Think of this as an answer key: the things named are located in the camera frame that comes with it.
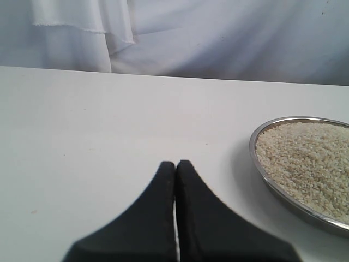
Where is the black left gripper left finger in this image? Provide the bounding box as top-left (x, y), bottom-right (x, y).
top-left (63, 162), bottom-right (177, 261)

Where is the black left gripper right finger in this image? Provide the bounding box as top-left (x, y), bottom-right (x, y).
top-left (176, 160), bottom-right (300, 261)

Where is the round steel rice tray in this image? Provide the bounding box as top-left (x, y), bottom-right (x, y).
top-left (249, 116), bottom-right (348, 237)

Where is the white backdrop curtain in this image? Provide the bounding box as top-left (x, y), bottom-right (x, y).
top-left (1, 1), bottom-right (348, 85)

